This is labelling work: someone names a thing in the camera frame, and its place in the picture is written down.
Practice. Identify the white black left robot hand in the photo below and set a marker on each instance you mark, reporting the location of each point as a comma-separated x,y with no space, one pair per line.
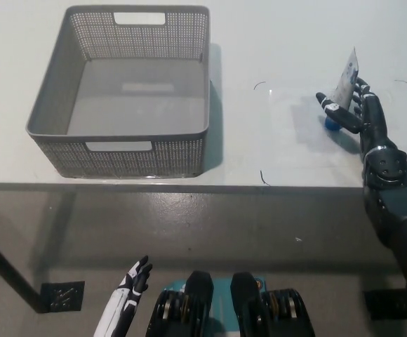
119,302

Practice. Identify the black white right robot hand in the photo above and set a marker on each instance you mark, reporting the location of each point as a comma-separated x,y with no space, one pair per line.
373,119

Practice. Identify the white blue shampoo tube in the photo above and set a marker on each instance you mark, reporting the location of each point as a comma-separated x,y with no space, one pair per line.
347,77

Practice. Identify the black floor plate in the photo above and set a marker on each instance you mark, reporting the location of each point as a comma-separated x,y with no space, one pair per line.
384,304
63,296

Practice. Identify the black table leg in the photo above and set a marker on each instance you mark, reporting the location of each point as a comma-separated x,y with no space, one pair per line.
10,270

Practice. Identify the grey perforated plastic basket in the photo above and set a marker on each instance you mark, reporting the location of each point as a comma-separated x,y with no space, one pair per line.
119,158

